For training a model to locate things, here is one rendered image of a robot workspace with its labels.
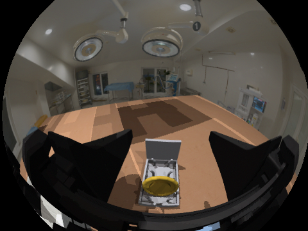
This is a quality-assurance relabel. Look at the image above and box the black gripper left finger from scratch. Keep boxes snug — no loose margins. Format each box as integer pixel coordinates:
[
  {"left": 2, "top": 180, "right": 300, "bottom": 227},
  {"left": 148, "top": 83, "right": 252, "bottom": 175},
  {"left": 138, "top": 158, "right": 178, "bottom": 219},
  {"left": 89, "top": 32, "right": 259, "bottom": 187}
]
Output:
[{"left": 48, "top": 129, "right": 133, "bottom": 203}]

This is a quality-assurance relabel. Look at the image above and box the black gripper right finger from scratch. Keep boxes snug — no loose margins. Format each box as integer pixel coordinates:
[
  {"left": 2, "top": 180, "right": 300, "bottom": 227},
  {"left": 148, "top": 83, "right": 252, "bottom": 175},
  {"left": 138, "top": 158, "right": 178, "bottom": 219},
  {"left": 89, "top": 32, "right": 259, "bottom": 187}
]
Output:
[{"left": 209, "top": 131, "right": 282, "bottom": 201}]

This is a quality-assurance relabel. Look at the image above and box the gold round plate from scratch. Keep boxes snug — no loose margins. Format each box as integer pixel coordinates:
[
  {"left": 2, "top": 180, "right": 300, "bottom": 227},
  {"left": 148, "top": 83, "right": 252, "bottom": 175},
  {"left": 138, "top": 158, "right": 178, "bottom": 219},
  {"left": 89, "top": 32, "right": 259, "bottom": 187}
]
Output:
[{"left": 142, "top": 175, "right": 179, "bottom": 196}]

